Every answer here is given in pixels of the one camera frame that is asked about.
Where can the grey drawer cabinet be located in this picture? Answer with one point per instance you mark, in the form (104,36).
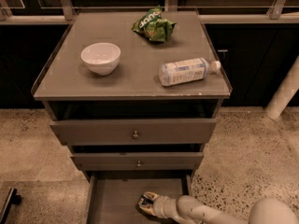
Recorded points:
(70,90)

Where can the clear plastic water bottle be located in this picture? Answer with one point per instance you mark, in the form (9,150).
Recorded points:
(187,71)

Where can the grey middle drawer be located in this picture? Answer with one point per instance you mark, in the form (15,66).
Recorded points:
(137,161)

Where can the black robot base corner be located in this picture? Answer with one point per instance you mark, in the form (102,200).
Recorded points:
(13,198)

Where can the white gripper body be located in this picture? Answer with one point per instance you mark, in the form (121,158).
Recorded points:
(161,205)

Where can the metal railing frame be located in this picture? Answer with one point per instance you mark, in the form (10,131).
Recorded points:
(210,11)

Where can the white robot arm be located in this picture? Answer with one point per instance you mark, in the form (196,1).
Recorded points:
(250,172)

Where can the white ceramic bowl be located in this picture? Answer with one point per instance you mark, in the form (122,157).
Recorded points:
(101,58)

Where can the grey top drawer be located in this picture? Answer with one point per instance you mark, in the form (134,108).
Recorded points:
(91,132)

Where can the green chip bag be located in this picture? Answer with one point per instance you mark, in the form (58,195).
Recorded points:
(153,26)

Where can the blue rxbar wrapper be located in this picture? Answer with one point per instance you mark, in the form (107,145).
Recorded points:
(144,200)

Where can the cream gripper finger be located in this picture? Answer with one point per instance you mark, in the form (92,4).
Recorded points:
(151,196)
(147,208)

